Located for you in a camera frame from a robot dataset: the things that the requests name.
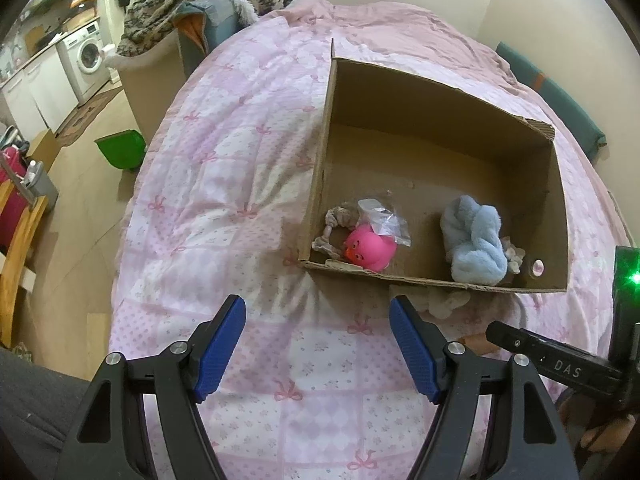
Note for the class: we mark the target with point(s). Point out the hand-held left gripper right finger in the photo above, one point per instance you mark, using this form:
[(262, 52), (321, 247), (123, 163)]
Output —
[(417, 355)]

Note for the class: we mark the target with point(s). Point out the person's right hand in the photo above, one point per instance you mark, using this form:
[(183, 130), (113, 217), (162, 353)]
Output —
[(607, 435)]

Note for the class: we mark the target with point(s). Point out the tan translucent soft piece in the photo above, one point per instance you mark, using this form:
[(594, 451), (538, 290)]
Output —
[(475, 345)]

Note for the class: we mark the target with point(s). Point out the white kitchen cabinets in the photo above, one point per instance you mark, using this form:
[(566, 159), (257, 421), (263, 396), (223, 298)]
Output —
[(40, 90)]

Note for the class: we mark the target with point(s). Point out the grey waste bin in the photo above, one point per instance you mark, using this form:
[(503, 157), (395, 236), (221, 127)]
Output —
[(42, 187)]

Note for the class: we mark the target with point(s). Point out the brown patterned rug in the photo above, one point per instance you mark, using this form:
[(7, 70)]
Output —
[(87, 117)]

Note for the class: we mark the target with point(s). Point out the person's grey trouser leg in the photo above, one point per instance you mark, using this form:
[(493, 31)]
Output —
[(35, 410)]

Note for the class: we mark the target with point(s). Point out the green plastic bin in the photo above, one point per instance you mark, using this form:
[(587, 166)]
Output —
[(120, 150)]

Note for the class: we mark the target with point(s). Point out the pink patterned bed blanket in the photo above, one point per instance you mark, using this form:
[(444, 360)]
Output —
[(225, 170)]

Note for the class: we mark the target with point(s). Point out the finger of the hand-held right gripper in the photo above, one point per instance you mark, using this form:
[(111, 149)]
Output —
[(550, 360)]

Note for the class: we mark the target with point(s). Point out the wooden rack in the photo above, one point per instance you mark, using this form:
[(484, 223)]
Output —
[(17, 270)]

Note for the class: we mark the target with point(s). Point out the white washing machine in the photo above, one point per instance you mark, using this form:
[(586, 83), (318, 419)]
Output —
[(85, 60)]

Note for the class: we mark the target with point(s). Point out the beige knotted cloth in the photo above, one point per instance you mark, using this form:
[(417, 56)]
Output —
[(445, 302)]

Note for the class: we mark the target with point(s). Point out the metal pole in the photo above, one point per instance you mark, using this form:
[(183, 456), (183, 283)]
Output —
[(12, 175)]

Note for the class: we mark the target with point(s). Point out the pink rubber duck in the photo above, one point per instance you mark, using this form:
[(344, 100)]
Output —
[(372, 250)]

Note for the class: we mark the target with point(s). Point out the pink suitcase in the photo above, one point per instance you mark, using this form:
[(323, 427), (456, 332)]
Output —
[(10, 210)]

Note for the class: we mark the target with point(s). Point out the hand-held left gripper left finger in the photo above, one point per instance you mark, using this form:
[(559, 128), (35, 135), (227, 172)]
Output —
[(220, 350)]

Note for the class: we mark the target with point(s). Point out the teal cushion with orange stripe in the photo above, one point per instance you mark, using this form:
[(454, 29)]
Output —
[(555, 95)]

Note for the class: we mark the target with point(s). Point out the small cardboard floor box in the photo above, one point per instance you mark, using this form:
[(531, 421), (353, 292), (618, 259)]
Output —
[(42, 147)]

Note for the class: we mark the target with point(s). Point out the beige lace scrunchie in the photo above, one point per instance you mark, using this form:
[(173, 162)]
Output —
[(330, 217)]

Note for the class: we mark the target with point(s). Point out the beige armchair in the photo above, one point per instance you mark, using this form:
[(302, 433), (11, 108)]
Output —
[(150, 90)]

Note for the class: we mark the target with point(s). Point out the clear plastic packet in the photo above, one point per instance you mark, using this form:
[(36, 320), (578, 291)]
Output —
[(387, 222)]

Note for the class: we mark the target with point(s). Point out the light blue plush cloth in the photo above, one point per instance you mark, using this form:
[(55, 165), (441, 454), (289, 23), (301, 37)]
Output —
[(475, 240)]

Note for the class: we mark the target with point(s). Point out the small white scrunchie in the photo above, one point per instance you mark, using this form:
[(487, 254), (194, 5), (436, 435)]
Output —
[(512, 252)]

